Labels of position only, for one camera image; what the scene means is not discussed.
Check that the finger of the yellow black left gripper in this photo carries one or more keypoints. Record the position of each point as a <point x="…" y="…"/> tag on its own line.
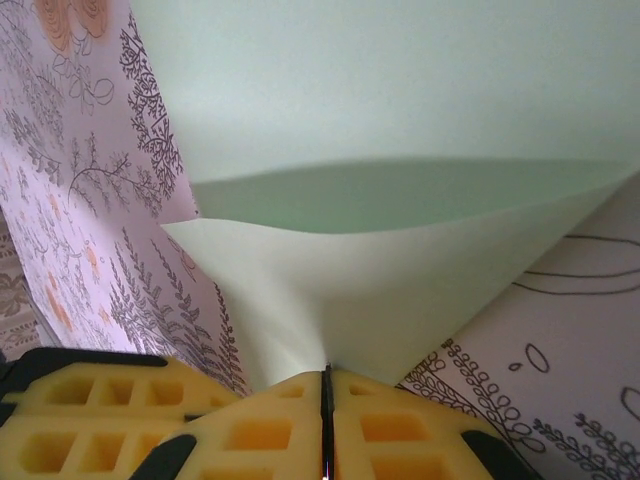
<point x="100" y="387"/>
<point x="75" y="450"/>

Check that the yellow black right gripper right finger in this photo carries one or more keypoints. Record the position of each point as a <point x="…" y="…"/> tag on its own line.
<point x="395" y="440"/>

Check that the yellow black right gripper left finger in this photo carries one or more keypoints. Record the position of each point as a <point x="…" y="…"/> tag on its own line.
<point x="260" y="435"/>

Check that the light green paper sheet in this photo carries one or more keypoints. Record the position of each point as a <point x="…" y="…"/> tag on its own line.
<point x="375" y="125"/>

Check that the floral patterned table cover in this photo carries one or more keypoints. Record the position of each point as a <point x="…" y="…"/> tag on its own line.
<point x="75" y="175"/>

